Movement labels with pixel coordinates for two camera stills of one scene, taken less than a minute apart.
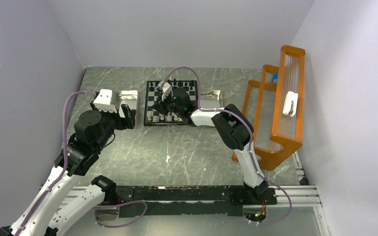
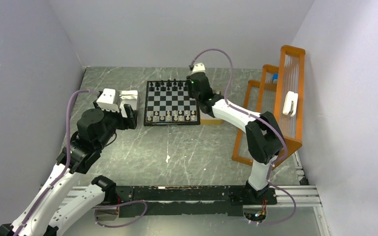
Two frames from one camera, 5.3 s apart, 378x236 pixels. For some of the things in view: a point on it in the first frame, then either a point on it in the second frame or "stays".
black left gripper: (128, 121) stays
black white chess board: (153, 117) stays
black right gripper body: (169, 105) -> (191, 93)
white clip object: (291, 97) stays
